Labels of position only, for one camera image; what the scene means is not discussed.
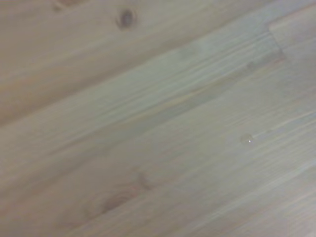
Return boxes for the small clear water droplet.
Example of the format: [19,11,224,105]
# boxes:
[240,133,253,146]

